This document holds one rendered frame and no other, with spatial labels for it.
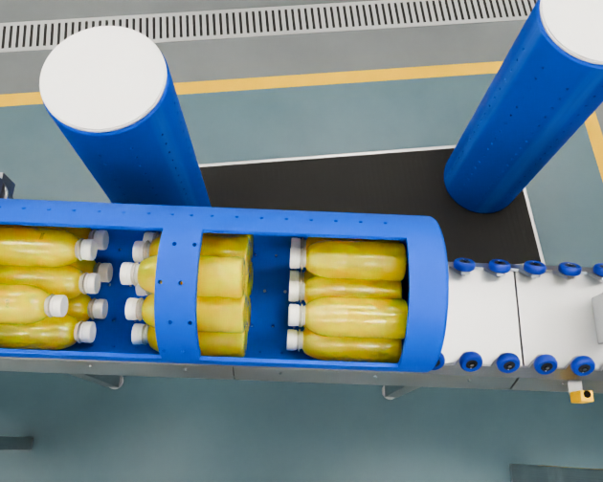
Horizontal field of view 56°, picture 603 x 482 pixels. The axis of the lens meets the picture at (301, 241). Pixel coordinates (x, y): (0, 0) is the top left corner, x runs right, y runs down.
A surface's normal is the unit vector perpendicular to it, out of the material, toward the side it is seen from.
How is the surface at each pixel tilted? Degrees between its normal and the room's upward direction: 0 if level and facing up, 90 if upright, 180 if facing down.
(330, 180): 0
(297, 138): 0
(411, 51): 0
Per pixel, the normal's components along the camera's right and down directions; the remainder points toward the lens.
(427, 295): 0.01, -0.07
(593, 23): 0.03, -0.34
